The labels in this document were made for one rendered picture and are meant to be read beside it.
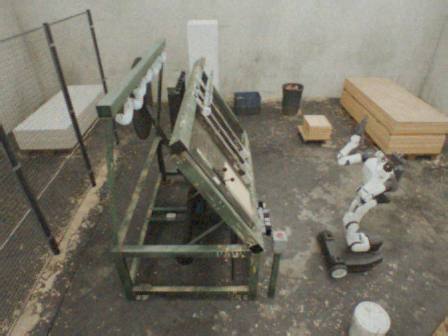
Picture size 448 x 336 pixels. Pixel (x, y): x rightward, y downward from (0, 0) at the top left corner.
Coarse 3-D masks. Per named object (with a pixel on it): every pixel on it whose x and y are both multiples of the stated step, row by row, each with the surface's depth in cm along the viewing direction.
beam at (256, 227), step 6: (246, 150) 391; (252, 174) 358; (252, 180) 346; (252, 198) 311; (252, 204) 303; (252, 210) 297; (258, 210) 308; (252, 216) 290; (258, 222) 289; (252, 228) 278; (258, 228) 280; (258, 234) 271; (258, 240) 263; (252, 246) 263; (258, 246) 263; (252, 252) 267; (258, 252) 267
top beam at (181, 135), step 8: (200, 64) 366; (192, 72) 342; (200, 72) 346; (192, 80) 311; (192, 88) 286; (184, 96) 280; (192, 96) 273; (184, 104) 259; (192, 104) 262; (184, 112) 241; (192, 112) 251; (184, 120) 226; (192, 120) 242; (176, 128) 222; (184, 128) 218; (176, 136) 209; (184, 136) 211; (176, 144) 204; (184, 144) 205; (176, 152) 208
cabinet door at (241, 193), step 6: (228, 168) 295; (228, 174) 287; (234, 174) 303; (228, 186) 270; (234, 186) 286; (240, 186) 304; (234, 192) 277; (240, 192) 294; (246, 192) 312; (240, 198) 285; (246, 198) 303; (246, 204) 293
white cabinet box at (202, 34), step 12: (192, 24) 559; (204, 24) 558; (216, 24) 558; (192, 36) 569; (204, 36) 569; (216, 36) 570; (192, 48) 582; (204, 48) 582; (216, 48) 582; (192, 60) 595; (204, 60) 595; (216, 60) 596; (216, 72) 609; (216, 84) 624
